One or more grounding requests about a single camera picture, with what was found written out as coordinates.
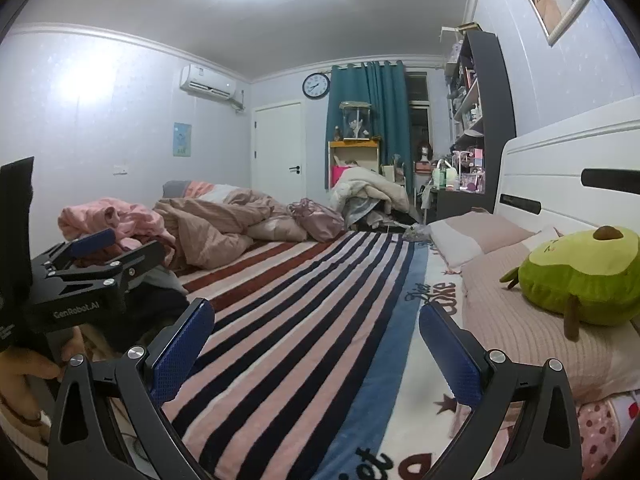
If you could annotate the green avocado plush toy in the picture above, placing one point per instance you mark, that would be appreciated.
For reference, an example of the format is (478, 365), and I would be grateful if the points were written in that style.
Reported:
(575, 275)

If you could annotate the pink polka dot cushion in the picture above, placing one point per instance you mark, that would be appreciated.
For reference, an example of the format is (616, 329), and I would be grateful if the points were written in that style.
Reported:
(597, 435)

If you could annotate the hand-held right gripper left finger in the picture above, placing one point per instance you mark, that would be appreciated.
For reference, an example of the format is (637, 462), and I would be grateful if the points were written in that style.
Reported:
(180, 355)

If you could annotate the glass display case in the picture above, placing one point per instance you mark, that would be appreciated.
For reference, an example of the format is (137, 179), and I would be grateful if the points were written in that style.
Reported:
(356, 120)

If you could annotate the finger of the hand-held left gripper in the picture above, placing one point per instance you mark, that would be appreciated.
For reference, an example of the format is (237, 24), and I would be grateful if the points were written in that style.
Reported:
(95, 242)
(135, 260)

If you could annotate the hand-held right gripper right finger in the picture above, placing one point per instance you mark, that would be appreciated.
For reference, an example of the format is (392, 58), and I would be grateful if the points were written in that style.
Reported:
(450, 360)

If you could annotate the white crumpled comforter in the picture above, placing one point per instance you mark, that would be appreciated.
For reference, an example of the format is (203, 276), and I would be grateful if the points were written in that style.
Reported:
(365, 190)

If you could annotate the wig on mannequin head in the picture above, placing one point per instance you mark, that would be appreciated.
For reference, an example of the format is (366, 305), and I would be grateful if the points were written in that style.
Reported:
(425, 151)

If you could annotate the pink dotted top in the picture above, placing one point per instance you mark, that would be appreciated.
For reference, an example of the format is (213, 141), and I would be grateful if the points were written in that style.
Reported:
(115, 215)

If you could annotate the pale green basket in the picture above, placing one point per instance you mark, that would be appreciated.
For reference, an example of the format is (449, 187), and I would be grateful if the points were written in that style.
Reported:
(445, 177)

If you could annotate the person's left hand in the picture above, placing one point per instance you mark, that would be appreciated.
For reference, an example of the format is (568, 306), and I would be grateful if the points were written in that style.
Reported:
(25, 367)

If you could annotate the pink ribbed pillow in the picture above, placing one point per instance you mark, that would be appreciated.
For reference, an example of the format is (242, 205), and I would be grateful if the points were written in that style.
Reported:
(525, 320)

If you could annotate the pink crumpled comforter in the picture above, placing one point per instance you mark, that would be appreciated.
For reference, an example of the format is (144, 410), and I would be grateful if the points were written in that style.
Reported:
(215, 225)

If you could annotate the white door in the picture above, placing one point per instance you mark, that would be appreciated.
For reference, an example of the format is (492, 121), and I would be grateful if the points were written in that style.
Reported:
(275, 150)

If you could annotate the pink satin bag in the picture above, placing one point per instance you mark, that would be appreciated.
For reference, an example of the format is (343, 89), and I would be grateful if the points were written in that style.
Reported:
(317, 220)

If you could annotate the white air conditioner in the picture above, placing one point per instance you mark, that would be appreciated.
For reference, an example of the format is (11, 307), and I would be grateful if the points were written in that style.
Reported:
(207, 81)

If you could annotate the magenta bag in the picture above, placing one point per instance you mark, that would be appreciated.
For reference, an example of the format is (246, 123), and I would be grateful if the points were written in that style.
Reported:
(341, 176)

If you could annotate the blue wall poster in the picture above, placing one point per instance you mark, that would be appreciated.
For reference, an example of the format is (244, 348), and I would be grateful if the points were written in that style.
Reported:
(183, 139)

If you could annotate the framed wall picture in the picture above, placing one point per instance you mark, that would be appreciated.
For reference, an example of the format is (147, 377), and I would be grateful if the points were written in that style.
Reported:
(555, 0)

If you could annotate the dark bookshelf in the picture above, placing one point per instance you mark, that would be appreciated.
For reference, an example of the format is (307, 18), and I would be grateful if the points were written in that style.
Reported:
(495, 85)

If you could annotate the pink and white pillow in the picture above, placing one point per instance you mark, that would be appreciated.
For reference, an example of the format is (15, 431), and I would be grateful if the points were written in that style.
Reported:
(480, 230)

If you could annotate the yellow shelf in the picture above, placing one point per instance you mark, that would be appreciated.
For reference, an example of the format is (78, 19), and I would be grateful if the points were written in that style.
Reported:
(350, 145)

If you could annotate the window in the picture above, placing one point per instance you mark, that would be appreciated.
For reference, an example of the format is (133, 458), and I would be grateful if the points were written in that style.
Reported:
(419, 130)

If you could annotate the wall light switch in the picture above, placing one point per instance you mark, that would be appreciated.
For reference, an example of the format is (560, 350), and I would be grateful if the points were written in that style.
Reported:
(120, 169)

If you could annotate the white bed headboard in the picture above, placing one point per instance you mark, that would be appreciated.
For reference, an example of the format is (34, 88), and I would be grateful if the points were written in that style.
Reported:
(550, 160)

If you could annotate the teal curtain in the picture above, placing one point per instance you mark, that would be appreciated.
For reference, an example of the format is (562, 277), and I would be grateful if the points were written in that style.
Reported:
(385, 110)

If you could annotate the black wall clock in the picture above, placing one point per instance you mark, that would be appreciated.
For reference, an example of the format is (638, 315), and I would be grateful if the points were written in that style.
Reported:
(316, 86)

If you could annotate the striped plush blanket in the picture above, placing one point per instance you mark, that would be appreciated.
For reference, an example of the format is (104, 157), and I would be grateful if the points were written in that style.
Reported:
(310, 335)

